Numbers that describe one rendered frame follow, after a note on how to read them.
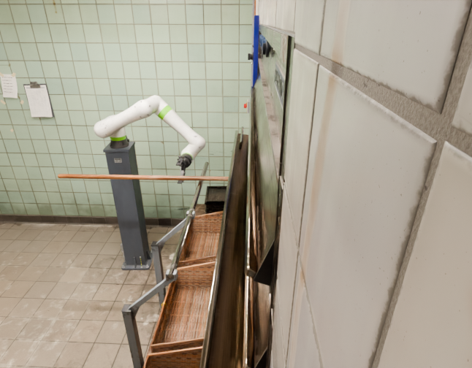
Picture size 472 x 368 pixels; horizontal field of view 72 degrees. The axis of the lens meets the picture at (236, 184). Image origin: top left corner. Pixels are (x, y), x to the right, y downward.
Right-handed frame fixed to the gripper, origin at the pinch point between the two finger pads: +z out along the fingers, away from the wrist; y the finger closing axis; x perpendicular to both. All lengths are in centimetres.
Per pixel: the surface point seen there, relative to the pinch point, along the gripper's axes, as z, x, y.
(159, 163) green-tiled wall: -113, 47, 42
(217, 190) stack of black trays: -50, -21, 38
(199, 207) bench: -57, -3, 61
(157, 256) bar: 49, 5, 31
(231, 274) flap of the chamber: 121, -43, -22
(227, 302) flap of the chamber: 133, -43, -23
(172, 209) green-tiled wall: -112, 37, 98
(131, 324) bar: 97, 4, 31
